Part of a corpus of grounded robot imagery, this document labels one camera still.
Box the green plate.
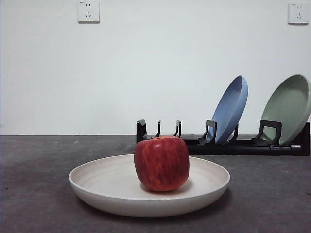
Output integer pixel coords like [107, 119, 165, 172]
[260, 74, 311, 146]

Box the black plate rack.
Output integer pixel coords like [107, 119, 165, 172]
[136, 119, 311, 156]

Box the white wall socket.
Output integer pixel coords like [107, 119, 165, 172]
[78, 0, 100, 24]
[288, 2, 306, 25]

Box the cream yellow plate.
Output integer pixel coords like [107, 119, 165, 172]
[69, 153, 231, 218]

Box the red yellow apple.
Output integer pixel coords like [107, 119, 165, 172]
[134, 135, 190, 192]

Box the blue plate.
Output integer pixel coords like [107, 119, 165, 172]
[210, 75, 249, 144]

